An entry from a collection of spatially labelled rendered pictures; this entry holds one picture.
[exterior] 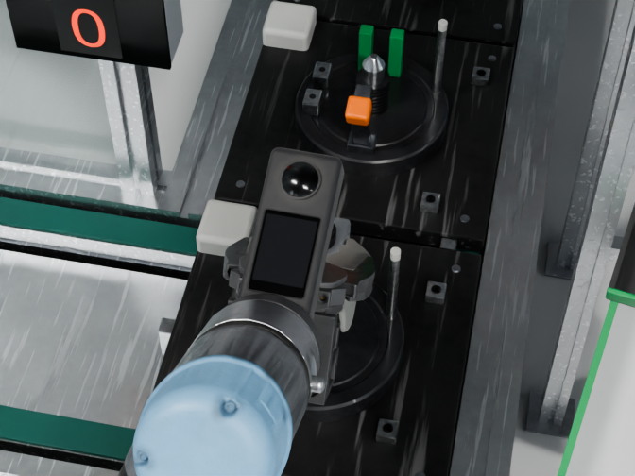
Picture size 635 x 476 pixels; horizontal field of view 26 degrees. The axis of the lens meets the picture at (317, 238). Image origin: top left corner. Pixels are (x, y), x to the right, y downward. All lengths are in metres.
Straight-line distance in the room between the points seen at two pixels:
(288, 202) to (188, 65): 0.64
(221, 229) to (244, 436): 0.50
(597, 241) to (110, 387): 0.43
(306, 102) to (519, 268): 0.24
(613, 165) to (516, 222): 0.30
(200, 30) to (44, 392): 0.51
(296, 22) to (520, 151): 0.25
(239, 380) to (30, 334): 0.54
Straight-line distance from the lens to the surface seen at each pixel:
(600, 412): 1.04
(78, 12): 1.03
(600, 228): 1.00
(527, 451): 1.21
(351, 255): 0.96
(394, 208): 1.20
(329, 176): 0.86
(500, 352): 1.14
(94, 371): 1.18
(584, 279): 1.04
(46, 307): 1.23
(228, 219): 1.17
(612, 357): 1.03
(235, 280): 0.89
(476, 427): 1.10
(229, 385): 0.69
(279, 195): 0.86
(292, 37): 1.32
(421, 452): 1.07
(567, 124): 1.44
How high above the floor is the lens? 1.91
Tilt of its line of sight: 52 degrees down
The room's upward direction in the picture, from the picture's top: straight up
